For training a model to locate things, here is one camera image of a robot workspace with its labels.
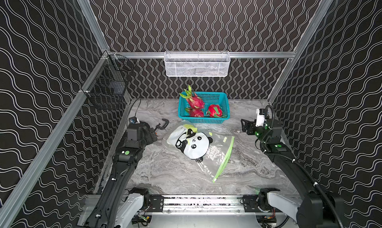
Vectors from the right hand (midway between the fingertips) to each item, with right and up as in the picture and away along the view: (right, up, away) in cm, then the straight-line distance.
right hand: (250, 119), depth 83 cm
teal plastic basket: (-10, +14, +29) cm, 34 cm away
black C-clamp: (-53, -6, +20) cm, 57 cm away
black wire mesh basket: (-84, +21, +8) cm, 87 cm away
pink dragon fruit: (-32, +14, +24) cm, 42 cm away
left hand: (-55, -6, -7) cm, 56 cm away
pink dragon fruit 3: (-30, +4, +20) cm, 37 cm away
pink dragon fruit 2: (-17, +5, +18) cm, 25 cm away
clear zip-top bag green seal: (-24, -17, -3) cm, 30 cm away
